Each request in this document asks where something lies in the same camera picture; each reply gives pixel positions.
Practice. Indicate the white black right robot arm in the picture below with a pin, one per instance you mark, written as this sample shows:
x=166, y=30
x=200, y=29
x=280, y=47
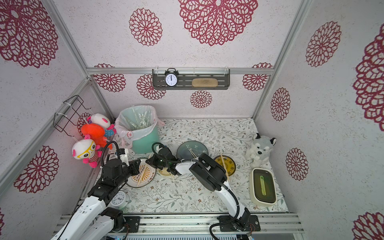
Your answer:
x=211, y=175

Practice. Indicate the green trash bin with bag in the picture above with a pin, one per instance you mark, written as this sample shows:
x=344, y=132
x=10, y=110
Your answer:
x=138, y=128

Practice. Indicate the black wire wall basket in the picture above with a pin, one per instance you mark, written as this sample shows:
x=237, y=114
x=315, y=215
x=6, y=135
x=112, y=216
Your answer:
x=72, y=117

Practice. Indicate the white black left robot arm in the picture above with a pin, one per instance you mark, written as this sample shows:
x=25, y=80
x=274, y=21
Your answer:
x=94, y=218

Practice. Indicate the white wrist camera on left gripper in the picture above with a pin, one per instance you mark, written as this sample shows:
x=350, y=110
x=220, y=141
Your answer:
x=123, y=154

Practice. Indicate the yellow black patterned plate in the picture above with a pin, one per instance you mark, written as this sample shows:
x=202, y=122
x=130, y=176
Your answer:
x=229, y=162

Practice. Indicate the dark green glass plate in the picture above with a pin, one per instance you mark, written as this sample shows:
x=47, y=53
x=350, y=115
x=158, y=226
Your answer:
x=197, y=147

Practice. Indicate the grey husky plush toy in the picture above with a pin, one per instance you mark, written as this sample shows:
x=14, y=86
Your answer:
x=260, y=149

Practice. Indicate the red plush toy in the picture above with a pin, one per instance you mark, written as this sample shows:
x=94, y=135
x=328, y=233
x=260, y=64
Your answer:
x=96, y=133

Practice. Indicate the black alarm clock on shelf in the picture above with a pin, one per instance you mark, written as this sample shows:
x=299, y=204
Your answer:
x=171, y=77

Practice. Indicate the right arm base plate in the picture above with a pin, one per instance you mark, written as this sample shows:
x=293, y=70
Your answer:
x=252, y=225

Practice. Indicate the disposable chopsticks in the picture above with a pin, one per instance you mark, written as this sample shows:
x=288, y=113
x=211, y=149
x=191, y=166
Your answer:
x=224, y=166
x=193, y=154
x=142, y=176

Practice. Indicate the white green rectangular tray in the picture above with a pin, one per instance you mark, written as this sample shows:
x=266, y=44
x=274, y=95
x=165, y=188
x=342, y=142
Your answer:
x=262, y=187

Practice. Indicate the small pale yellow plate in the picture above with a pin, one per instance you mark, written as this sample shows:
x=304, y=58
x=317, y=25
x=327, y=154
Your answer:
x=165, y=173

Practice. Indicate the white alarm clock on table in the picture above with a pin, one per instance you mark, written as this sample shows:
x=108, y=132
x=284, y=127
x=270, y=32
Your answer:
x=120, y=200

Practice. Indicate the grey wall shelf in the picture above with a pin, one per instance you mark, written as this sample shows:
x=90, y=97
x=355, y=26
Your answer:
x=185, y=80

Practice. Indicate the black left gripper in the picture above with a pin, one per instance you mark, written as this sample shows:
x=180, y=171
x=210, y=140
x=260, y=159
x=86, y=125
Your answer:
x=135, y=167

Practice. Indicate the white plush with yellow glasses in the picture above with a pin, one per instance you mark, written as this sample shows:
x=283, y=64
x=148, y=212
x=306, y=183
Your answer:
x=88, y=151

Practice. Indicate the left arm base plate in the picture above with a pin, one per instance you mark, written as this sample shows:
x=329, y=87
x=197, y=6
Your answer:
x=130, y=225

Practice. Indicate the white orange patterned plate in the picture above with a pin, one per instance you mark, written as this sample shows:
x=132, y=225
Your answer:
x=148, y=177

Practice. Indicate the wooden brush on shelf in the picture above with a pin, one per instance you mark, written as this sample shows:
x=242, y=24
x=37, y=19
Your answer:
x=205, y=83

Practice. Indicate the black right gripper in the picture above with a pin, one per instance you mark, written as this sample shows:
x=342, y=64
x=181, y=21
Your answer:
x=156, y=160

